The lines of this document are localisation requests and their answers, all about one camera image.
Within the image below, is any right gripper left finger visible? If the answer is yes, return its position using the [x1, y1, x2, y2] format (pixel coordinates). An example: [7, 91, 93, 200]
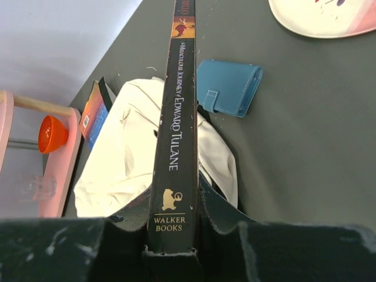
[1, 190, 150, 281]

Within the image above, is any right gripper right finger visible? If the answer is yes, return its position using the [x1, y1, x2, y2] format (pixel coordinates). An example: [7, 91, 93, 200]
[199, 176, 375, 281]

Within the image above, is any red cream book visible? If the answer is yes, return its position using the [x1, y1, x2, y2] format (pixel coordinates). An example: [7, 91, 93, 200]
[147, 1, 199, 254]

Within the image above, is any cream canvas backpack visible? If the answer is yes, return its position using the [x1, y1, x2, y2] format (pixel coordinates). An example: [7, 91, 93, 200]
[73, 77, 238, 217]

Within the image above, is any clear glass cup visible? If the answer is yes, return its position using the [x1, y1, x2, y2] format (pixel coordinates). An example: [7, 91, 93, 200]
[15, 175, 57, 202]

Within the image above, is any pink three-tier shelf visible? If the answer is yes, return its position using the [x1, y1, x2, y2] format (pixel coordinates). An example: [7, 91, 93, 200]
[1, 90, 81, 217]

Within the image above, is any orange bowl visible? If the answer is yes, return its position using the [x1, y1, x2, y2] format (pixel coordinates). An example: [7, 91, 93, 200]
[38, 115, 69, 154]

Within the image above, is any blue orange book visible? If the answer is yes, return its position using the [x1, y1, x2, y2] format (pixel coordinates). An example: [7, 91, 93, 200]
[79, 77, 115, 150]

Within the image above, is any blue wallet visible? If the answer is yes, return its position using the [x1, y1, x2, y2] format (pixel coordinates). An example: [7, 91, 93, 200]
[197, 60, 263, 118]

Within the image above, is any pink cream plate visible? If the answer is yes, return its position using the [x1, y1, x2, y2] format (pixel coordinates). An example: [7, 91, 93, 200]
[268, 0, 375, 39]

